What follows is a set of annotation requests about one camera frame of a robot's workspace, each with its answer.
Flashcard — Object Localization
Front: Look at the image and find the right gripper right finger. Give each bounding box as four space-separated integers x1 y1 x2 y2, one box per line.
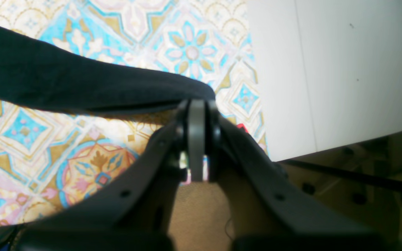
206 101 386 251

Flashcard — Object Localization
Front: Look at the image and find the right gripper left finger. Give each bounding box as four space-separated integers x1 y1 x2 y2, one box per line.
16 100 206 251

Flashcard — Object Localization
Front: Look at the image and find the black t-shirt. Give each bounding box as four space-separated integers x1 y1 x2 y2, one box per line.
0 27 215 114

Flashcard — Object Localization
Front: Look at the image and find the orange clamp lower right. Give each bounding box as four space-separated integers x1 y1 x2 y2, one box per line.
237 123 249 134

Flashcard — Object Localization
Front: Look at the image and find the patterned tablecloth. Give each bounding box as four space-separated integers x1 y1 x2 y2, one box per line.
0 0 267 226

